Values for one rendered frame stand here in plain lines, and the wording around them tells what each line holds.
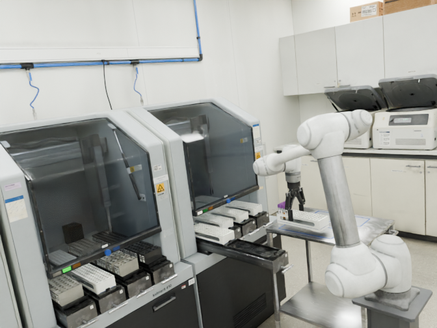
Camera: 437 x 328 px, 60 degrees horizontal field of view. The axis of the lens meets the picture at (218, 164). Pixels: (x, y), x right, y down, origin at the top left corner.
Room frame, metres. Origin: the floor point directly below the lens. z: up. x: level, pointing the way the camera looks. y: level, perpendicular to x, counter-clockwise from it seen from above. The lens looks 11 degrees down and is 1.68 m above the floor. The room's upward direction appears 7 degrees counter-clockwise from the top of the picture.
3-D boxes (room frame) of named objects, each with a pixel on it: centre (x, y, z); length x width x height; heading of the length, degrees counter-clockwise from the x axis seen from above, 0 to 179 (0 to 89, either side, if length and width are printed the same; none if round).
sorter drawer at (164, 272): (2.08, 0.58, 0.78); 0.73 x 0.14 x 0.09; 45
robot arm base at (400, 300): (1.53, -0.71, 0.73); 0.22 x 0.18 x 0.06; 135
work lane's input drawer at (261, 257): (2.04, -0.03, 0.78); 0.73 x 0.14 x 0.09; 45
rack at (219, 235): (2.16, 0.09, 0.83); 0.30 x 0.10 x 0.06; 45
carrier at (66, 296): (1.59, 0.73, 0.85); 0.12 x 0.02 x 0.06; 135
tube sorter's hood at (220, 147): (2.52, 0.13, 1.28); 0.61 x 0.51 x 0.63; 135
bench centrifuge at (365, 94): (4.19, -1.55, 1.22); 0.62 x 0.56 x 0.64; 133
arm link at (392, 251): (1.52, -0.68, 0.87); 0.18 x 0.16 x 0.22; 112
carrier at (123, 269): (1.80, 0.52, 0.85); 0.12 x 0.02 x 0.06; 136
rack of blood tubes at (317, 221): (2.09, -0.44, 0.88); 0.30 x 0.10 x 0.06; 41
